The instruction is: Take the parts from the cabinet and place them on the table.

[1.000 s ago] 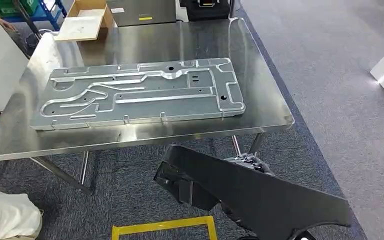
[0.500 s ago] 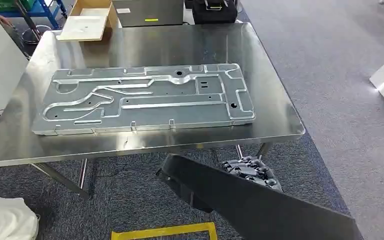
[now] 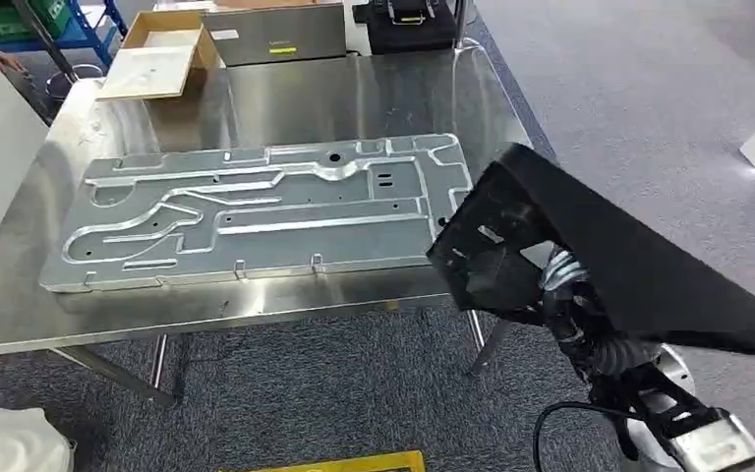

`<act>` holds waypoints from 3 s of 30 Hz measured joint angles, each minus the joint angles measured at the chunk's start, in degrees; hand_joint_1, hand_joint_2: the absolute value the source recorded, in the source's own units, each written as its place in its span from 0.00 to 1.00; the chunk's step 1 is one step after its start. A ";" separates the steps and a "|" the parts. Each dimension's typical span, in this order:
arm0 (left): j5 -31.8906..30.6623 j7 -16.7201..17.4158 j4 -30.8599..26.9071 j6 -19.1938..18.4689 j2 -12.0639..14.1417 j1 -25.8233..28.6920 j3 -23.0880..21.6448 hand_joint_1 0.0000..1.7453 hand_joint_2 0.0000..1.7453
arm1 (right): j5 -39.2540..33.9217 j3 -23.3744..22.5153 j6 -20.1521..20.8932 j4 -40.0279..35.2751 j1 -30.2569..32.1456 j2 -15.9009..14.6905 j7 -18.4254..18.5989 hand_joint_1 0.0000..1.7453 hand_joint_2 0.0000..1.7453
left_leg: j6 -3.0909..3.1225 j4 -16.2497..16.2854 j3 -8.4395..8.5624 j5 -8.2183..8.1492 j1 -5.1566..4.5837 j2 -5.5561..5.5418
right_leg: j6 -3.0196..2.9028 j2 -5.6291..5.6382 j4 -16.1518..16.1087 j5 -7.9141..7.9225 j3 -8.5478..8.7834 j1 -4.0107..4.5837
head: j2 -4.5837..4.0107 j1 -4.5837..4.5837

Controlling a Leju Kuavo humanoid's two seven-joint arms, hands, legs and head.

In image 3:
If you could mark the black equipment case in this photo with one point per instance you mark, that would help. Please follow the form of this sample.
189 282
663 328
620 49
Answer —
410 36

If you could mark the yellow frame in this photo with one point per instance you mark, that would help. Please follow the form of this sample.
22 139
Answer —
351 464

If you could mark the white soft bag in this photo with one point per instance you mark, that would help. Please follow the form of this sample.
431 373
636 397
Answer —
6 440

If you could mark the open cardboard box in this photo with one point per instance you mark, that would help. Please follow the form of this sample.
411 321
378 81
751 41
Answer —
149 71

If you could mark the black plastic plate frame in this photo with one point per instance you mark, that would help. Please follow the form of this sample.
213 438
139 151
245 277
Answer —
644 260

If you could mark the stanchion with round base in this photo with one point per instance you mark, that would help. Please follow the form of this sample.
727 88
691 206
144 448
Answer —
58 52

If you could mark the stainless steel table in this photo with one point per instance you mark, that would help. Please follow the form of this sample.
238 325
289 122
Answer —
351 98

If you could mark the grey metal box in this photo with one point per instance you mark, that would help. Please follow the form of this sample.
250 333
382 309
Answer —
273 32

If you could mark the green plastic crate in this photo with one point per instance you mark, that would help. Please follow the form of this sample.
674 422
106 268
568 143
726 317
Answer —
6 19

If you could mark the blue shelf rack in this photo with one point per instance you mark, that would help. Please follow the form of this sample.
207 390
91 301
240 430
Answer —
94 29

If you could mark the large stamped metal plate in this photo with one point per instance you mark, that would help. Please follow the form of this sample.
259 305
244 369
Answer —
286 241

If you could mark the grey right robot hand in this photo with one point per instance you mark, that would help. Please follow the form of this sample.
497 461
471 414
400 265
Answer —
579 326

